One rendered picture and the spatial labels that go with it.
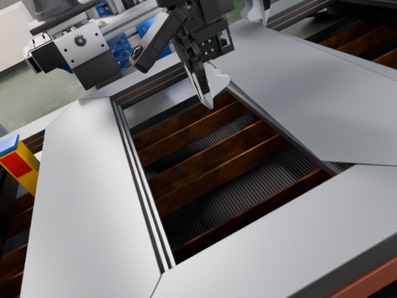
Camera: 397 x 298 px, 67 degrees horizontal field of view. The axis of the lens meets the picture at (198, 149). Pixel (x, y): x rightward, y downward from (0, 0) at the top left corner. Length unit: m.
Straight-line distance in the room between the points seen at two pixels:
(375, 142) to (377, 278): 0.16
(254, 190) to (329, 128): 0.39
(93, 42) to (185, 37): 0.57
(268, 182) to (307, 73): 0.33
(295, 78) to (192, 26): 0.21
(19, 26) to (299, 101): 6.34
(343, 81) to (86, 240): 0.47
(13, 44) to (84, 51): 5.70
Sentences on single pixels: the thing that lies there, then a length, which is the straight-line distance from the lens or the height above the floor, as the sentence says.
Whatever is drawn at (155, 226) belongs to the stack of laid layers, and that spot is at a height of 0.84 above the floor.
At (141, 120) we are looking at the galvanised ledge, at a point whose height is 0.68.
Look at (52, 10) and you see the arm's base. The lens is 1.14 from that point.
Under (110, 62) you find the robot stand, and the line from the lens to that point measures 1.09.
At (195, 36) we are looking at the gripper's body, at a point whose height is 1.00.
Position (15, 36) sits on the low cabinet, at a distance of 6.69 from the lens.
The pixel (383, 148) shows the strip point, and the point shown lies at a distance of 0.43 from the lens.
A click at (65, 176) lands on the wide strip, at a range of 0.62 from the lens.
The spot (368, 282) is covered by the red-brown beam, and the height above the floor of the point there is 0.79.
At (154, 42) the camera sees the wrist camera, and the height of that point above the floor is 1.01.
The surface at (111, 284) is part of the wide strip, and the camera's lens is 0.40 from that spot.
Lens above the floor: 1.14
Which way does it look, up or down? 36 degrees down
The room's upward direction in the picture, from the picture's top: 24 degrees counter-clockwise
